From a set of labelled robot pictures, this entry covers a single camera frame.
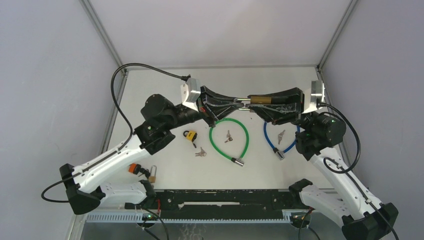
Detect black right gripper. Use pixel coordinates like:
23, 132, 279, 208
242, 85, 315, 132

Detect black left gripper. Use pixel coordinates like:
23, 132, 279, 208
168, 89, 248, 132

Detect blue lock silver keys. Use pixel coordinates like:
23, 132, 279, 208
277, 130, 286, 145

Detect large brass padlock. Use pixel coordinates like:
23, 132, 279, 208
232, 96, 272, 105

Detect yellow tag padlock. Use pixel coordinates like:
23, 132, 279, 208
183, 130, 198, 148

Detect green lock silver keys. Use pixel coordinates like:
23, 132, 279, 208
225, 130, 233, 143

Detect blue cable lock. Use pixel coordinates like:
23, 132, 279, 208
262, 122, 301, 161

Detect brass padlock silver keys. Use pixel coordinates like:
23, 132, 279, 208
194, 147, 207, 157

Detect green cable lock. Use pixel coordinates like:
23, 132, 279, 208
208, 118, 250, 167

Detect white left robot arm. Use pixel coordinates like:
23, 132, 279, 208
59, 86, 244, 215

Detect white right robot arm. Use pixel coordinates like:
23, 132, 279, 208
246, 87, 399, 240

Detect small brass padlock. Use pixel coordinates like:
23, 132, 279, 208
148, 165, 157, 183

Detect orange black padlock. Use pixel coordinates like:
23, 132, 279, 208
128, 163, 151, 178

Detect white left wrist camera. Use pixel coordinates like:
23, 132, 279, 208
180, 77, 201, 112

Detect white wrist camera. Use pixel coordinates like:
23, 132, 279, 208
302, 80, 325, 114
180, 77, 201, 112

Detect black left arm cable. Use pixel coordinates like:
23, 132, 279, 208
41, 63, 191, 204

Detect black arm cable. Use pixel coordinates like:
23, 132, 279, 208
316, 102, 400, 240
41, 63, 191, 204

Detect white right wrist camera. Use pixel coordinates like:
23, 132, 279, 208
302, 80, 325, 114

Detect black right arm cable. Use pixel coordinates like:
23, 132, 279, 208
316, 102, 400, 240

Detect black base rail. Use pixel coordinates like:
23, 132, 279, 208
152, 189, 309, 221

